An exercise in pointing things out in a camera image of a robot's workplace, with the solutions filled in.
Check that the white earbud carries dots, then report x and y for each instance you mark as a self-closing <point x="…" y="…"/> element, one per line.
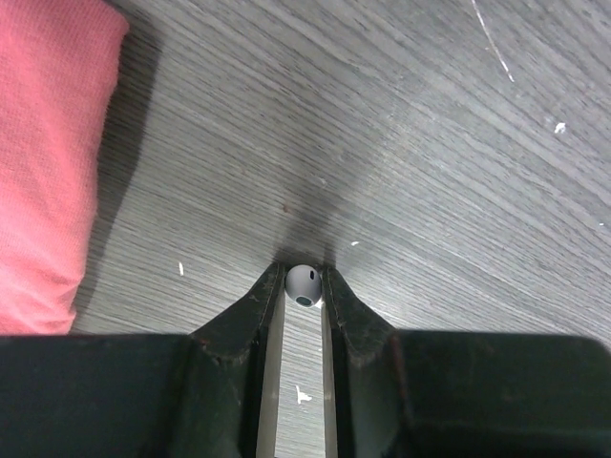
<point x="303" y="285"/>

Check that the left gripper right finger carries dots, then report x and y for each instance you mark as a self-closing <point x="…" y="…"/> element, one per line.
<point x="393" y="392"/>

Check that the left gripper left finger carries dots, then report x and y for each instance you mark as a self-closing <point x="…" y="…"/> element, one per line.
<point x="210" y="393"/>

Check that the red folded cloth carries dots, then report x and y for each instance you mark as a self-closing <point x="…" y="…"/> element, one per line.
<point x="59" y="68"/>

